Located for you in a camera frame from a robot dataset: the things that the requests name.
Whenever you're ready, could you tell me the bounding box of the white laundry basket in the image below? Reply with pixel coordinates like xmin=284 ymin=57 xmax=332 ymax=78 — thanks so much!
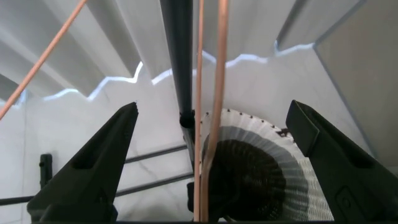
xmin=198 ymin=108 xmax=335 ymax=222

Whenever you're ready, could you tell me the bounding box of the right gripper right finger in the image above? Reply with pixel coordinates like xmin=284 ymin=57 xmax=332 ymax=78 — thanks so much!
xmin=285 ymin=99 xmax=398 ymax=222

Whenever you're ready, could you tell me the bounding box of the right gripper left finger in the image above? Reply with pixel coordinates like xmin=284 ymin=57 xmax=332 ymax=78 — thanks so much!
xmin=26 ymin=101 xmax=139 ymax=222

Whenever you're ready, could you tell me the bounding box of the black clothes rack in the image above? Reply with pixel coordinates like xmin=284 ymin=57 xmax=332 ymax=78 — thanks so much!
xmin=0 ymin=0 xmax=197 ymax=215

